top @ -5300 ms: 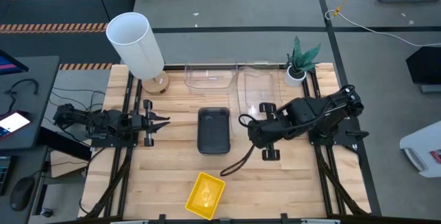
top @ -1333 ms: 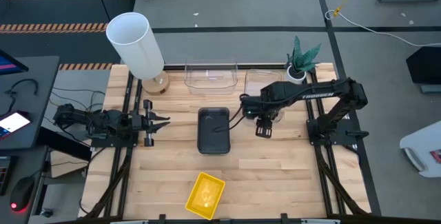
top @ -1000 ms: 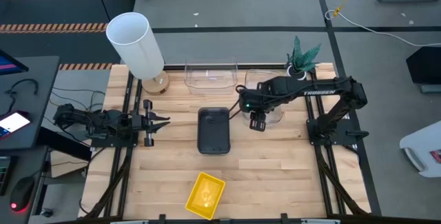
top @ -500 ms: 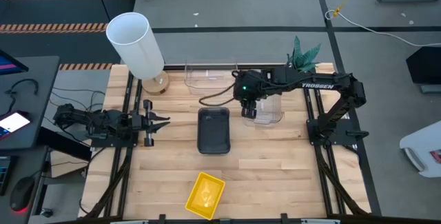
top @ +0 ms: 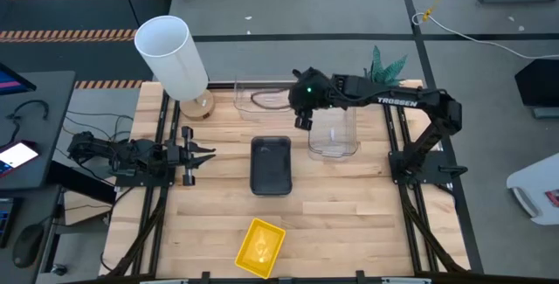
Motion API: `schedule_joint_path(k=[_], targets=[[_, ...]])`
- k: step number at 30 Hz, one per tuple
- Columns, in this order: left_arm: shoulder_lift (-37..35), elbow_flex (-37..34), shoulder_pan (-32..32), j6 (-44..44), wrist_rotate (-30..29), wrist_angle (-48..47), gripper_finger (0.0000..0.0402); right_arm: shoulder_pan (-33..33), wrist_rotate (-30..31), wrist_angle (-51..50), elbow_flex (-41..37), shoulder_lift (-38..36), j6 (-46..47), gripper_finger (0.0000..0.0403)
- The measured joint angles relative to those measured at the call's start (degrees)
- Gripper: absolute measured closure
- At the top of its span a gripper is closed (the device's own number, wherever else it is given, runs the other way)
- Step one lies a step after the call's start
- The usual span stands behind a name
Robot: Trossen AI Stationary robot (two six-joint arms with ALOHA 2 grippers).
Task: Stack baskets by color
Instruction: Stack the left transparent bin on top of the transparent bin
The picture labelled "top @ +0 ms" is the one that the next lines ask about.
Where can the black box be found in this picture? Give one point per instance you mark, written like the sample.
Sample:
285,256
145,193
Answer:
539,83

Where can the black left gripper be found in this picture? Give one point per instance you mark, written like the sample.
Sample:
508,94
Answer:
174,155

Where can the black table edge rail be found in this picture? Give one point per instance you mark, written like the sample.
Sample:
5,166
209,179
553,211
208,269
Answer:
218,85
305,281

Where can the yellow plastic basket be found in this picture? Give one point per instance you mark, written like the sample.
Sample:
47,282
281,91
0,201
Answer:
260,248

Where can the green plant in white pot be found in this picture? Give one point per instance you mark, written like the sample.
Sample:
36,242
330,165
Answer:
380,72

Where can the phone with lit screen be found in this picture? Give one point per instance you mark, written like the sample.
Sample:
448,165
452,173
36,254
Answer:
17,155

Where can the black aluminium frame rails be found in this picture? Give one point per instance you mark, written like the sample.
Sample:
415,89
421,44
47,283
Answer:
164,109
409,231

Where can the gray flat base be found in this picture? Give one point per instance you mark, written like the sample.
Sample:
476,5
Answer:
546,112

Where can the black caster wheel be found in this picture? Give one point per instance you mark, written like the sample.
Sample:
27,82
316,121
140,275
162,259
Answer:
59,269

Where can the tan board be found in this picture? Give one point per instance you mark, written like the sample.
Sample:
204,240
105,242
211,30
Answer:
87,214

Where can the computer monitor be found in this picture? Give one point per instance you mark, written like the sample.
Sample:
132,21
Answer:
11,83

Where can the smoke gray plastic basket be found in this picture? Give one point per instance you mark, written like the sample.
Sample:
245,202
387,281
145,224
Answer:
271,166

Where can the black desk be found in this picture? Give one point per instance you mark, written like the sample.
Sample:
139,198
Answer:
48,100

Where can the black keyboard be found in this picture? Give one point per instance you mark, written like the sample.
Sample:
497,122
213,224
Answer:
6,223

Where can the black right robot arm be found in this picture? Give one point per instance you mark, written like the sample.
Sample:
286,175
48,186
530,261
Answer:
393,100

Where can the white lamp with wooden base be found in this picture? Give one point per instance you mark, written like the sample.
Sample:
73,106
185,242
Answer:
172,57

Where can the black computer mouse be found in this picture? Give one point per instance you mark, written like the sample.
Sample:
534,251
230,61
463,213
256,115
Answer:
27,244

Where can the black floor mat striped edge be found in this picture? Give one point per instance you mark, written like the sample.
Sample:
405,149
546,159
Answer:
65,61
65,13

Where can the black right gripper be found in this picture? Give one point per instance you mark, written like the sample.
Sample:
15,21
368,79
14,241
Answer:
310,92

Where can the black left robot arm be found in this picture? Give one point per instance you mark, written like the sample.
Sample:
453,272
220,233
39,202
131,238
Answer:
131,155

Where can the white rounded device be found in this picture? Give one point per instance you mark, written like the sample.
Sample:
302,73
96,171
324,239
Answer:
533,179

